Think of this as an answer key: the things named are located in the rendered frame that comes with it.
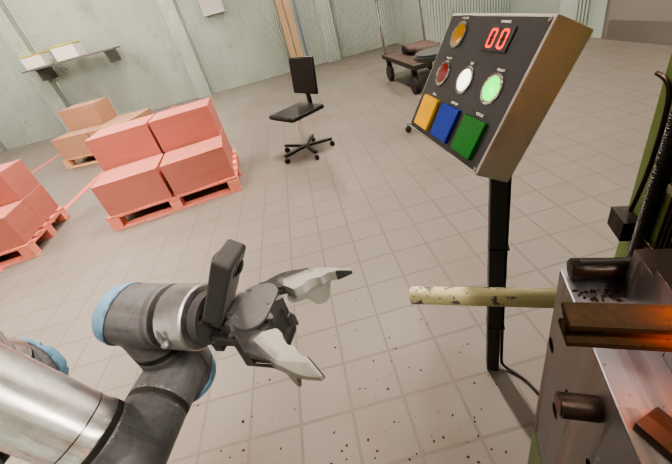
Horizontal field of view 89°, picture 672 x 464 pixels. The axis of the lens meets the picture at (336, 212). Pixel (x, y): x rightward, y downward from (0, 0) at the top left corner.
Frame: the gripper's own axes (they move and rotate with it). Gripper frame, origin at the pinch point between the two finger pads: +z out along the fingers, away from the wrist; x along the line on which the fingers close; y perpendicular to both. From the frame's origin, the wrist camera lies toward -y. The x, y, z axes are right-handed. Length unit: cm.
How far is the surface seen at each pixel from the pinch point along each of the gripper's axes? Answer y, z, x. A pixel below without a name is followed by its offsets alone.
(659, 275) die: 1.0, 33.0, -7.1
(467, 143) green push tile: -0.3, 16.9, -42.1
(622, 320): -1.3, 26.5, 0.8
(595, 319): -1.3, 24.5, 0.7
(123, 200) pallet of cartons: 75, -252, -170
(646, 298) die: 5.1, 33.0, -7.7
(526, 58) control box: -14, 26, -43
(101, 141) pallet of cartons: 31, -277, -203
